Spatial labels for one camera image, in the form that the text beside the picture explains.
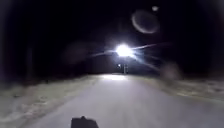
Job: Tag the street lamp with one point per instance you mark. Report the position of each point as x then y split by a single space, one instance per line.
124 50

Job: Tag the grey asphalt path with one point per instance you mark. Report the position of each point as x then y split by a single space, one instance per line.
116 100

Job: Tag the robot's own part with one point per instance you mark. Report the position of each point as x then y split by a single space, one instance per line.
84 123

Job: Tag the pale frosty grass verge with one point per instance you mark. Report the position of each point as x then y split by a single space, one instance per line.
30 98
196 87

